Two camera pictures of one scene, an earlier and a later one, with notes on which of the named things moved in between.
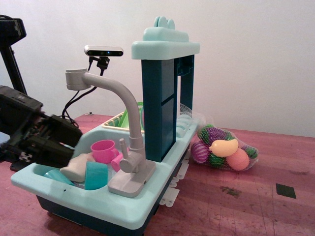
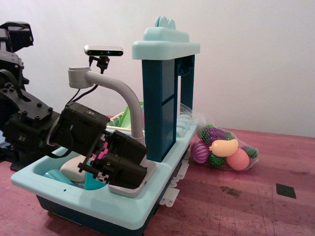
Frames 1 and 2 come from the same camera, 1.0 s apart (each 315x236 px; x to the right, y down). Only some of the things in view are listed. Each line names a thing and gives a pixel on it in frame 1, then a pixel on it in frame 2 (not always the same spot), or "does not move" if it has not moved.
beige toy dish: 75,169 does not move
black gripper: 16,109 → 79,129
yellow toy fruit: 224,148 does not move
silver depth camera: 103,51 does not move
